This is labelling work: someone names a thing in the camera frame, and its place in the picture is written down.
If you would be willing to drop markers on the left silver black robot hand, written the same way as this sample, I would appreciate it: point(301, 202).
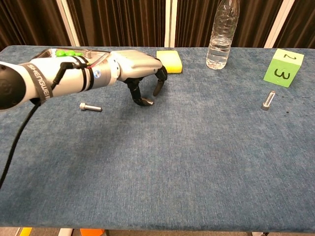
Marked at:
point(137, 64)

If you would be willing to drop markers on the silver bolt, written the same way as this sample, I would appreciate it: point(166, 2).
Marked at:
point(149, 101)
point(89, 107)
point(268, 100)

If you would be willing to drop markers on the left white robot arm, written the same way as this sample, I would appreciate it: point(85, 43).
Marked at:
point(73, 76)

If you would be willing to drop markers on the yellow sponge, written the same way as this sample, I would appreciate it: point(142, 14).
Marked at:
point(172, 61)

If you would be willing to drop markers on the stainless steel tray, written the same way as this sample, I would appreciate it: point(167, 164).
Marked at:
point(98, 57)

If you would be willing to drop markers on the dark brown pleated curtain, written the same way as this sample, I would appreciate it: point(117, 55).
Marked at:
point(29, 19)
point(302, 19)
point(118, 22)
point(194, 22)

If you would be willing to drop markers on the green building block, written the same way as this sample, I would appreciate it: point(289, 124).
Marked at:
point(61, 53)

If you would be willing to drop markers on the clear plastic water bottle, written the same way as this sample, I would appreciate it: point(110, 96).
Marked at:
point(220, 46)

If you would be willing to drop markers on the blue table cloth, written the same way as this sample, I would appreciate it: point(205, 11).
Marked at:
point(157, 159)

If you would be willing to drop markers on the green numbered cube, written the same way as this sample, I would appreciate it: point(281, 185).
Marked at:
point(280, 71)

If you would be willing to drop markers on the orange object on floor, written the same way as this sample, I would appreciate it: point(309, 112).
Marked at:
point(91, 232)

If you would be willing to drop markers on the white partition post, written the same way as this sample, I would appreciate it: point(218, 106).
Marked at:
point(66, 19)
point(279, 22)
point(169, 22)

